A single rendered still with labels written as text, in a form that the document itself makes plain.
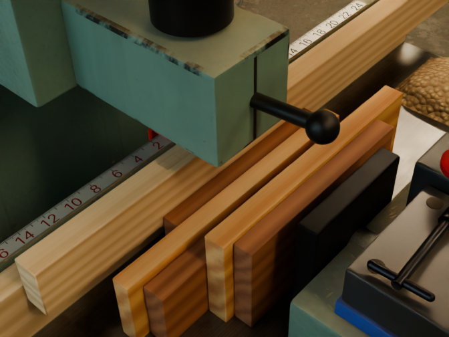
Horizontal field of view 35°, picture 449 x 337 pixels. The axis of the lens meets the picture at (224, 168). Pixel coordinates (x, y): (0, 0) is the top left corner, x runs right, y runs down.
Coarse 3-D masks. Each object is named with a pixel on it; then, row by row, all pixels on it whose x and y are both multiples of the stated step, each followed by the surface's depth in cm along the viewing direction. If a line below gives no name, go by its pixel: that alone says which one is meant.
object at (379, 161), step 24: (360, 168) 44; (384, 168) 44; (336, 192) 42; (360, 192) 42; (384, 192) 45; (312, 216) 41; (336, 216) 41; (360, 216) 44; (312, 240) 40; (336, 240) 43; (360, 240) 44; (312, 264) 42
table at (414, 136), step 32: (384, 64) 69; (416, 64) 68; (352, 96) 65; (416, 128) 61; (448, 128) 61; (416, 160) 58; (96, 288) 49; (64, 320) 47; (96, 320) 47; (288, 320) 47
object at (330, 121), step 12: (252, 96) 42; (264, 96) 42; (264, 108) 42; (276, 108) 41; (288, 108) 41; (300, 108) 41; (288, 120) 41; (300, 120) 40; (312, 120) 39; (324, 120) 39; (336, 120) 39; (312, 132) 39; (324, 132) 39; (336, 132) 39; (324, 144) 40
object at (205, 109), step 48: (96, 0) 45; (144, 0) 45; (96, 48) 45; (144, 48) 42; (192, 48) 41; (240, 48) 41; (288, 48) 43; (144, 96) 44; (192, 96) 41; (240, 96) 41; (192, 144) 44; (240, 144) 44
